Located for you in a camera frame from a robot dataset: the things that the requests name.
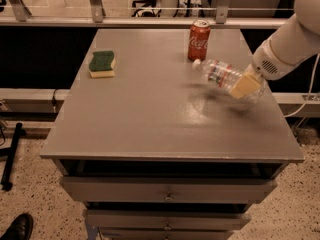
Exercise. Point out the top grey drawer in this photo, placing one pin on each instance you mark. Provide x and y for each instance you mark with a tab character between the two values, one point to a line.
168	190

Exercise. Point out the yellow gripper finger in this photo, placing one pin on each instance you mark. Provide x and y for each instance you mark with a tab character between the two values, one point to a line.
249	69
247	84

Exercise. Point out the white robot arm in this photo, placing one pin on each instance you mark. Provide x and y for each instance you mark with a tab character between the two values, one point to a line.
291	44

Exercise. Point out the clear plastic water bottle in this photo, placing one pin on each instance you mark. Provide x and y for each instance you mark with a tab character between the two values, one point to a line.
223	76

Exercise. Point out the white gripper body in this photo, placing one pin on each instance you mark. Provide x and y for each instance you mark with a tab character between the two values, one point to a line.
264	64

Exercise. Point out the green yellow sponge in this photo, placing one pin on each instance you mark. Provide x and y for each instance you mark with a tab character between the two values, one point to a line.
102	64

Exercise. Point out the grey drawer cabinet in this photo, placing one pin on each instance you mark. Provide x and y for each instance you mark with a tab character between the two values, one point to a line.
157	119

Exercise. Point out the black office chair base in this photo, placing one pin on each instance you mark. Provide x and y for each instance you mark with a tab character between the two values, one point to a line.
145	8

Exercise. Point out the bottom grey drawer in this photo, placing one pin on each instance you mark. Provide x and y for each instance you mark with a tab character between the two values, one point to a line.
125	234

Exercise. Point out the red coke can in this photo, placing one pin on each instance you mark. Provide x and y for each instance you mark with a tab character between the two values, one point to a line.
198	39

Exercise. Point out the black metal stand leg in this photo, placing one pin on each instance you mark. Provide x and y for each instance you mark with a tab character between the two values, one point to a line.
9	154

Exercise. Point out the metal glass railing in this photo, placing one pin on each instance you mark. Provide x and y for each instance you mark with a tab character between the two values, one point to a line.
255	14

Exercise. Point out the middle grey drawer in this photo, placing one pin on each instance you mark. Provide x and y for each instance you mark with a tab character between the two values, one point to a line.
160	220

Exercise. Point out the black leather shoe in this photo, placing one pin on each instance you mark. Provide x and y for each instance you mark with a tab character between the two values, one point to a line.
20	229

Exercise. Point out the grey drawer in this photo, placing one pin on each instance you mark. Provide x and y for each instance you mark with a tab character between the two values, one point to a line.
168	190
160	220
125	234

